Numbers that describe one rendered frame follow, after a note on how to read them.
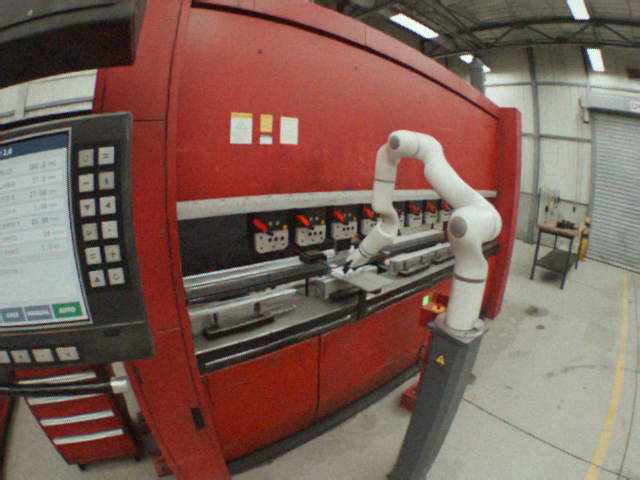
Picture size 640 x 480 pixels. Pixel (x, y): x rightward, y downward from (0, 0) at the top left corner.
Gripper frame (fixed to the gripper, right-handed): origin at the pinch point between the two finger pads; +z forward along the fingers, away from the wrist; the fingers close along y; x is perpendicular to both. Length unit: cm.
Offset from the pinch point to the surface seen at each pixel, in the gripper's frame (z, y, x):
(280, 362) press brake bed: 19, 46, 27
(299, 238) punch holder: -12.4, 28.4, -14.1
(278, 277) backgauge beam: 26.9, 22.4, -17.1
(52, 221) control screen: -72, 112, 16
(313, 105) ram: -55, 22, -52
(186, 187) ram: -30, 76, -30
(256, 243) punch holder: -13, 49, -14
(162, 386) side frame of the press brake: 2, 98, 25
